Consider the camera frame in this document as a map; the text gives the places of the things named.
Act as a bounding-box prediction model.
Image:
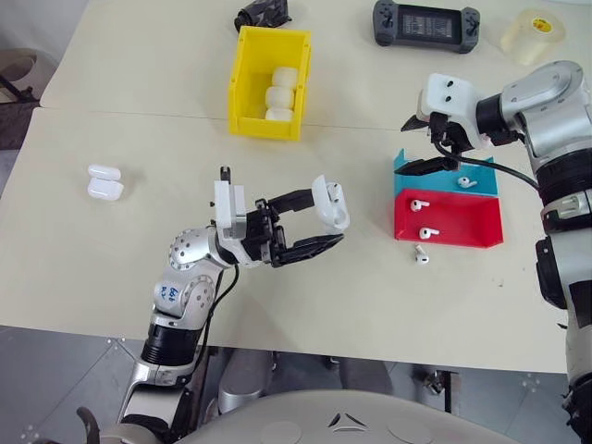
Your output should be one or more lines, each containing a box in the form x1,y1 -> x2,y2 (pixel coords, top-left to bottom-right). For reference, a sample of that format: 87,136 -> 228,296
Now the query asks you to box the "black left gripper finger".
267,187 -> 318,215
279,233 -> 346,268

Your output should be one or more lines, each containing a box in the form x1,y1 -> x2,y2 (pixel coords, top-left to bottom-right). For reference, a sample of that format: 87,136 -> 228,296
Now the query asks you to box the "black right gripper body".
427,112 -> 475,156

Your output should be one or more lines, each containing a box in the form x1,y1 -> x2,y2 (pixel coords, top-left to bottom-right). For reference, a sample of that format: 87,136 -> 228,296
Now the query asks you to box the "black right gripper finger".
400,115 -> 431,134
394,156 -> 452,176

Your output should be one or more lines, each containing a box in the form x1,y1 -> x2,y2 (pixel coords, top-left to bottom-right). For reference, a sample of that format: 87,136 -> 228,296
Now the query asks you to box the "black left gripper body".
242,197 -> 290,268

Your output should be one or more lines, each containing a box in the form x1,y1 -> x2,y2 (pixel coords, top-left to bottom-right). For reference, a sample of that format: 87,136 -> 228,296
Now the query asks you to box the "yellow plastic bin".
228,25 -> 313,141

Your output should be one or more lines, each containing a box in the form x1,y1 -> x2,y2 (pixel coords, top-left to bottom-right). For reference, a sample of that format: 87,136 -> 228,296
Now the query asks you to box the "blue plastic tray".
392,147 -> 500,198

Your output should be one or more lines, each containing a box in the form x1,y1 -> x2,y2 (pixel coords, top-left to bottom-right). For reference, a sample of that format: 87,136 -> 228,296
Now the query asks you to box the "red plastic tray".
393,187 -> 504,249

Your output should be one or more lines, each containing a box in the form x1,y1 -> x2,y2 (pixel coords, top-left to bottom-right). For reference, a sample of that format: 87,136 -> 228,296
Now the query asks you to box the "dark grey handheld game console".
372,0 -> 481,55

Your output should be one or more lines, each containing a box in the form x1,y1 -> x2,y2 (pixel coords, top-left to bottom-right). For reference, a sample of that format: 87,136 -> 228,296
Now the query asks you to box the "clear tape roll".
499,7 -> 567,66

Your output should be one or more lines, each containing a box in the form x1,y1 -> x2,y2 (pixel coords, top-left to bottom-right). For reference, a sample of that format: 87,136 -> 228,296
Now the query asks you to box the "silver rounded robot leg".
216,349 -> 274,415

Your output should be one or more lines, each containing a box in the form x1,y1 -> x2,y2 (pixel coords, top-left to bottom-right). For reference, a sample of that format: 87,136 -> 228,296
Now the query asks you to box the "grey robot torso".
175,389 -> 579,444

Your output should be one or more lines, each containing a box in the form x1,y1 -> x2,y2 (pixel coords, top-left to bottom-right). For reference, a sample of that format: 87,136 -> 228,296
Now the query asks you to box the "black crumpled plastic bag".
234,0 -> 292,31

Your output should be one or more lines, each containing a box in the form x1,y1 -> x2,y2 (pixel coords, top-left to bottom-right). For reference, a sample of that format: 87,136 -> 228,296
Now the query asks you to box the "beige chair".
0,48 -> 38,149

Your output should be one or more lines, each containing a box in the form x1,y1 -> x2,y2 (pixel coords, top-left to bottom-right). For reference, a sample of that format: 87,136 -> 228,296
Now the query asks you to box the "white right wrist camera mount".
414,72 -> 494,150

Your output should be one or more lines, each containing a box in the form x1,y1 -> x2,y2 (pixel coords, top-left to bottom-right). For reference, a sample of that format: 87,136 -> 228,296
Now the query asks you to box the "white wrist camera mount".
213,181 -> 274,270
414,72 -> 494,150

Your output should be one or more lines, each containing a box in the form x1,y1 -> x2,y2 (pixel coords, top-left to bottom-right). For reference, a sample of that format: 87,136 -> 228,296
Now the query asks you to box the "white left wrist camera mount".
213,181 -> 274,270

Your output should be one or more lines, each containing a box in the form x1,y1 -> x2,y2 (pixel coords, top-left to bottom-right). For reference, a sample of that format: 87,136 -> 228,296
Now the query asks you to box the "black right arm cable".
432,138 -> 542,191

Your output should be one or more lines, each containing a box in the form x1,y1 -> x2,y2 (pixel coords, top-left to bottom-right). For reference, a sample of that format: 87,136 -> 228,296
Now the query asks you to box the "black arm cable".
432,138 -> 542,191
201,263 -> 241,352

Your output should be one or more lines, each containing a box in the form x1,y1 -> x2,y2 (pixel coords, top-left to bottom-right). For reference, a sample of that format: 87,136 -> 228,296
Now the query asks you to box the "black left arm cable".
201,263 -> 241,352

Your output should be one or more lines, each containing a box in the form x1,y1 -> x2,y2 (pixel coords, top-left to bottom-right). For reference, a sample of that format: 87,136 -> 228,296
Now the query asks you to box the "metal table bracket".
415,364 -> 459,413

